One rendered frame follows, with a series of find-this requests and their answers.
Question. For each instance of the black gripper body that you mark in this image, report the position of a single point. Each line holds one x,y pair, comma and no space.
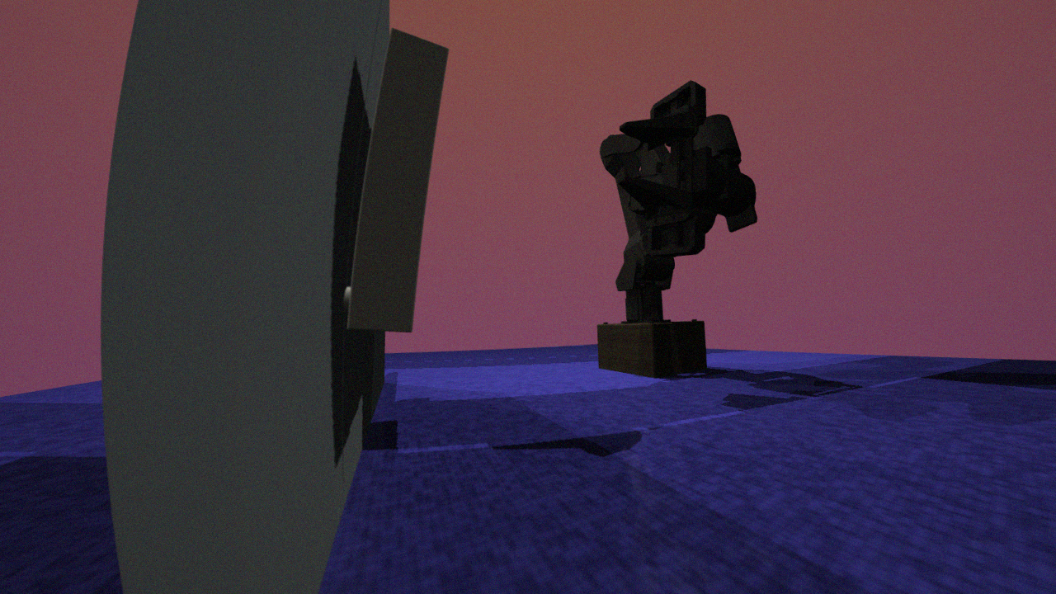
712,182

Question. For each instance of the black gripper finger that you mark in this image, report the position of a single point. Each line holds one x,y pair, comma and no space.
655,132
664,205

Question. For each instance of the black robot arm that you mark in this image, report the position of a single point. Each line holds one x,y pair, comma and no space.
643,277

